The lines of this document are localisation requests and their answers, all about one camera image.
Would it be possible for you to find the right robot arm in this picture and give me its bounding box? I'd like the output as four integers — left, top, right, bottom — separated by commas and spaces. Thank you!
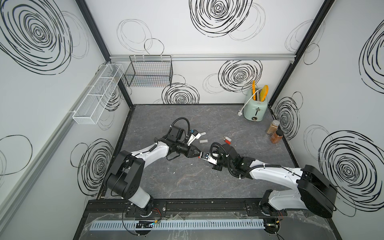
200, 143, 338, 219

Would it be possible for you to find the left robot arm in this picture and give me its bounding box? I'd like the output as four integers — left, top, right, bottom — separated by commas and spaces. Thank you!
103, 117, 201, 209

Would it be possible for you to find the spice jar silver lid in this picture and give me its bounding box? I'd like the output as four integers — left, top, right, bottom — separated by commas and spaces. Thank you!
267, 120, 280, 135

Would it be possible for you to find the mint green toaster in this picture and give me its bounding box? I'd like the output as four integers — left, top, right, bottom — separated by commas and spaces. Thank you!
243, 97, 268, 122

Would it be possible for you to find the spice jar black lid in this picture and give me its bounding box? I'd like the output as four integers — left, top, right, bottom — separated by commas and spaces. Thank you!
270, 129, 284, 144

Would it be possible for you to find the orange spatula left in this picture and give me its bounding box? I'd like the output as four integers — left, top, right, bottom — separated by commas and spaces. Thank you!
252, 80, 257, 101

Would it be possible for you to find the yellow spatula right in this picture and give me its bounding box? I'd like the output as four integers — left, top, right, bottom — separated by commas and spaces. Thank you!
260, 85, 269, 102

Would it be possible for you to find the white mesh shelf basket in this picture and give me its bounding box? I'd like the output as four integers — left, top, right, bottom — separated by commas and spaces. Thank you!
73, 63, 124, 125

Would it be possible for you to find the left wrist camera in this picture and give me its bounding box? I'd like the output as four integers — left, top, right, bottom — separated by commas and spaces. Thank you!
187, 130, 201, 145

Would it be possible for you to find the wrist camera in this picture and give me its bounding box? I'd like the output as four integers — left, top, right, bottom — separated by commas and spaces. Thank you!
187, 130, 201, 145
201, 153, 218, 165

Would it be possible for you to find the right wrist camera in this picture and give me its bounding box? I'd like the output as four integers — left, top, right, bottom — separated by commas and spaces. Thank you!
201, 153, 218, 165

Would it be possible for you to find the white toaster power cord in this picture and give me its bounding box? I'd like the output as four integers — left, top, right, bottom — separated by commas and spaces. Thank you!
237, 89, 258, 117

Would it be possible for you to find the grey slotted cable duct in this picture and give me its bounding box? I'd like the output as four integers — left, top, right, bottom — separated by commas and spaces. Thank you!
90, 219, 265, 231

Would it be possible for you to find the black wire basket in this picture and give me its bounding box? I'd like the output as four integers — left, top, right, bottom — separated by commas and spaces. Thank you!
125, 55, 173, 88

